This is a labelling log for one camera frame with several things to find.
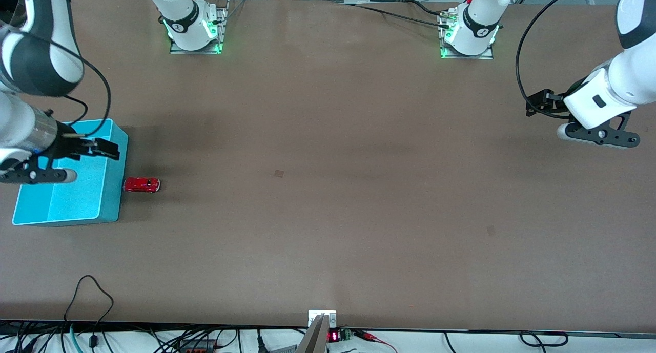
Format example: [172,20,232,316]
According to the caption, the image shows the red beetle toy car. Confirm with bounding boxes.
[123,177,161,194]

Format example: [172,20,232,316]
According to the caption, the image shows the turquoise blue plastic box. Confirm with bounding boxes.
[12,118,129,226]

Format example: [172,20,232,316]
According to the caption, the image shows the power strip with orange switches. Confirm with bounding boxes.
[177,340,216,353]

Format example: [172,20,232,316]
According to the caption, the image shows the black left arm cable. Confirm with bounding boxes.
[516,0,590,119]

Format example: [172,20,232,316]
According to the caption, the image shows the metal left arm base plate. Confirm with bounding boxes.
[438,10,495,60]

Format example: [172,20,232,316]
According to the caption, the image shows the thick black table cable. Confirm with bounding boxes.
[407,0,452,16]

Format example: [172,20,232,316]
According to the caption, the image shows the thin black cable with switch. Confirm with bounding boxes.
[64,275,114,348]

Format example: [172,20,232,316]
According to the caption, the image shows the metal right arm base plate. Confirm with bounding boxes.
[169,0,229,55]

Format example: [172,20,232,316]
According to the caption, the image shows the thin black table cable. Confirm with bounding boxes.
[338,3,452,29]

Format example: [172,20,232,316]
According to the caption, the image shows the black looped cable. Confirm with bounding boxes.
[520,331,568,347]

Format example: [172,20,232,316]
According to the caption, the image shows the grey metal camera mount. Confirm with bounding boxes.
[296,310,337,353]

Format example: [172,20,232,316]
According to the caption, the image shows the red clip lead cable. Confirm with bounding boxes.
[354,330,398,353]

